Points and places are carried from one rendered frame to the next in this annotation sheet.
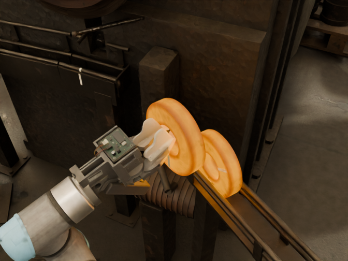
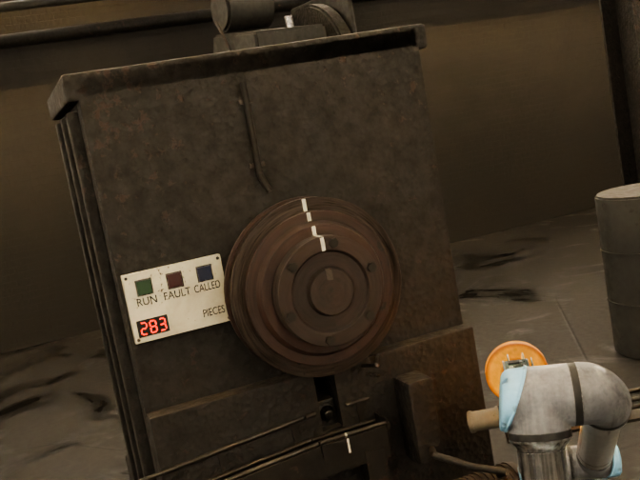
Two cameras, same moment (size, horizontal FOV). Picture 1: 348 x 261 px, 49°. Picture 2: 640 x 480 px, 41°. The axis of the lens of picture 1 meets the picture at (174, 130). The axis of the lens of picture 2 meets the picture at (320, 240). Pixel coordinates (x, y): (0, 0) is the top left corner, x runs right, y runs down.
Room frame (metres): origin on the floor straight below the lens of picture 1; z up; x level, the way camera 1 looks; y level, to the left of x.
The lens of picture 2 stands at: (-0.67, 1.75, 1.53)
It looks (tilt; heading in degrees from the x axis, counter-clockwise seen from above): 8 degrees down; 316
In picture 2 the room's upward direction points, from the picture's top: 10 degrees counter-clockwise
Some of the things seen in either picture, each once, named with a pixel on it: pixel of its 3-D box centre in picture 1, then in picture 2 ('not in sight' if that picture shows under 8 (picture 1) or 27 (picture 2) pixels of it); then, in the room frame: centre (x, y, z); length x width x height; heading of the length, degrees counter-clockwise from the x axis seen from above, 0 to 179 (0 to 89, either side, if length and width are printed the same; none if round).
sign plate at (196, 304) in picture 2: not in sight; (177, 298); (1.16, 0.52, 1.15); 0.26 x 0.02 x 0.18; 65
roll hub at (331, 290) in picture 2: not in sight; (329, 290); (0.83, 0.30, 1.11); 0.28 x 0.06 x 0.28; 65
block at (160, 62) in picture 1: (160, 91); (418, 416); (0.84, 0.04, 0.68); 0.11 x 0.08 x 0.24; 155
